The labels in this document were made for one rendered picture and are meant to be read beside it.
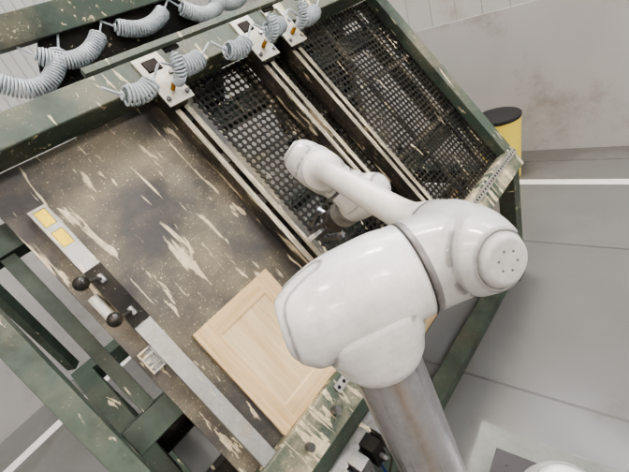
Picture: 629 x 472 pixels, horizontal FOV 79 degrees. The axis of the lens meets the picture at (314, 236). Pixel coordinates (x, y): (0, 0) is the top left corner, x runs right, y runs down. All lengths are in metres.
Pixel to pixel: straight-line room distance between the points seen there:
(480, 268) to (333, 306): 0.17
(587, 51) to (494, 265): 3.63
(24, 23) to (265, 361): 1.43
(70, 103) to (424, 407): 1.21
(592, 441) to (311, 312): 1.87
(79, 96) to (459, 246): 1.18
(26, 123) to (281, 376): 1.02
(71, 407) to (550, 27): 3.92
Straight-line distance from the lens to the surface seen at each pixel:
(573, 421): 2.25
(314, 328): 0.46
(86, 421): 1.17
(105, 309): 1.20
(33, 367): 1.19
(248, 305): 1.26
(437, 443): 0.64
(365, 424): 1.40
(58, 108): 1.36
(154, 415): 1.26
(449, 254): 0.48
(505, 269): 0.48
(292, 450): 1.27
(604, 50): 4.03
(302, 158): 0.98
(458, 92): 2.31
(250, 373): 1.25
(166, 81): 1.44
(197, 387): 1.19
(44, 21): 1.86
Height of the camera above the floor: 1.92
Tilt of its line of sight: 31 degrees down
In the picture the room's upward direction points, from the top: 22 degrees counter-clockwise
